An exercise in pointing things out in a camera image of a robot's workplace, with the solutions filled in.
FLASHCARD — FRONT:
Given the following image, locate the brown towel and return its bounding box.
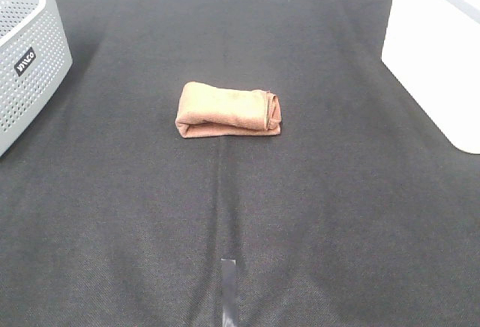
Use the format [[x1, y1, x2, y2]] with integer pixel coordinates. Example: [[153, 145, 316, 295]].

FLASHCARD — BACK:
[[175, 82, 281, 138]]

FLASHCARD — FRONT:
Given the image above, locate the grey tape strip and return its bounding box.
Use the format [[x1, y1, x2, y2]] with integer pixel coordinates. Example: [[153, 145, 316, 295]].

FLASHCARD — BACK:
[[221, 258, 239, 327]]

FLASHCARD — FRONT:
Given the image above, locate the black table mat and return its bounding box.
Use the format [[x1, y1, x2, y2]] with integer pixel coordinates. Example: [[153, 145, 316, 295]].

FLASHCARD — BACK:
[[1, 0, 479, 326]]

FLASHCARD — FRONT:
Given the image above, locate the white plastic storage box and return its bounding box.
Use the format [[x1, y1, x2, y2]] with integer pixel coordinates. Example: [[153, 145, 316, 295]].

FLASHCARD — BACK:
[[381, 0, 479, 155]]

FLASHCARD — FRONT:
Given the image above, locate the grey perforated plastic basket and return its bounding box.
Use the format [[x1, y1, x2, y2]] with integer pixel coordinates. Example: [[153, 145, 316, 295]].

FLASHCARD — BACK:
[[1, 0, 73, 152]]

